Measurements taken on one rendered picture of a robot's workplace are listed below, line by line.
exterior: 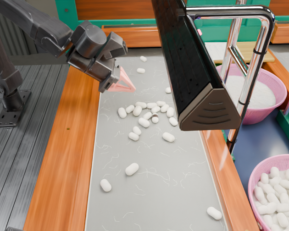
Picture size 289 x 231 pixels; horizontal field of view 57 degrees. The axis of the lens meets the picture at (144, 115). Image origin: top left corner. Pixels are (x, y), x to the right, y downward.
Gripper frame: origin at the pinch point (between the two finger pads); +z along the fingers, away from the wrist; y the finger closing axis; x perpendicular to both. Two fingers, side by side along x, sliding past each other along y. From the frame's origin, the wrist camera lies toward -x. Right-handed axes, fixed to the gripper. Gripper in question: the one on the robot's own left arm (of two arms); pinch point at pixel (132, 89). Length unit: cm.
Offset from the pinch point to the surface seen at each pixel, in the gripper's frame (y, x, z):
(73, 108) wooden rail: -0.5, 16.1, -10.6
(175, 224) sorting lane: -36.8, 2.4, 12.4
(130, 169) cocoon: -23.7, 6.2, 3.6
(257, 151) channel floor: -12.1, -10.2, 38.7
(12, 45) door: 176, 124, -48
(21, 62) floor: 162, 127, -34
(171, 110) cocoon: -2.2, -1.7, 13.3
